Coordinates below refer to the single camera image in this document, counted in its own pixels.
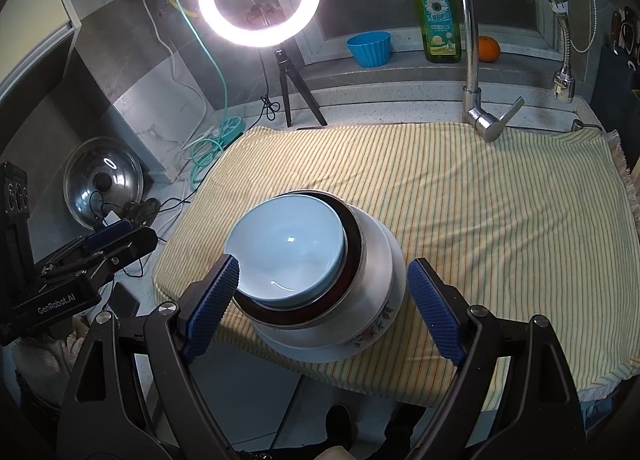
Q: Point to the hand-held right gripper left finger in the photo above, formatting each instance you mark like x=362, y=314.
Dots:
x=210, y=310

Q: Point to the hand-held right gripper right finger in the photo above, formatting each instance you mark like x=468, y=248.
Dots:
x=437, y=312

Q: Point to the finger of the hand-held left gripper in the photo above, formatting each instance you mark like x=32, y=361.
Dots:
x=107, y=234
x=135, y=245

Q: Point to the large steel bowl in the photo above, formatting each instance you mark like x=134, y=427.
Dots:
x=382, y=255

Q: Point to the white ceramic bowl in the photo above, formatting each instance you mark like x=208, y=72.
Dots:
x=285, y=250

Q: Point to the steel bowl with red outside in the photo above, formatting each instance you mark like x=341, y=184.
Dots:
x=355, y=250

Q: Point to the person's left hand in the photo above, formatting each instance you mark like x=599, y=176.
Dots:
x=45, y=357

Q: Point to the white power adapter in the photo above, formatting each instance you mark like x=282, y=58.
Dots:
x=111, y=218

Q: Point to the dark green object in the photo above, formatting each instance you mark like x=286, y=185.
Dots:
x=142, y=207

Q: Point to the steel pot lid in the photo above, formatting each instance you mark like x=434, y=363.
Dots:
x=87, y=185

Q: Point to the yellow striped cloth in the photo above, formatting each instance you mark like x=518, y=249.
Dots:
x=475, y=215

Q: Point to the person's black shoe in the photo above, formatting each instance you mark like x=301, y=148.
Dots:
x=339, y=425

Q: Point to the teal round power strip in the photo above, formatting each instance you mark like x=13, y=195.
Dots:
x=230, y=127

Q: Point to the black tripod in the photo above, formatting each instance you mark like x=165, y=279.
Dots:
x=286, y=85

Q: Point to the orange fruit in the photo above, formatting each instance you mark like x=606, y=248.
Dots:
x=488, y=49

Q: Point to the blue fluted cup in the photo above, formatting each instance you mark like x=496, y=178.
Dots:
x=369, y=50

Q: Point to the chrome kitchen faucet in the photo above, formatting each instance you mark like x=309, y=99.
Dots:
x=471, y=40

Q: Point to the green dish soap bottle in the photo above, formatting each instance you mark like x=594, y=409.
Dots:
x=437, y=15

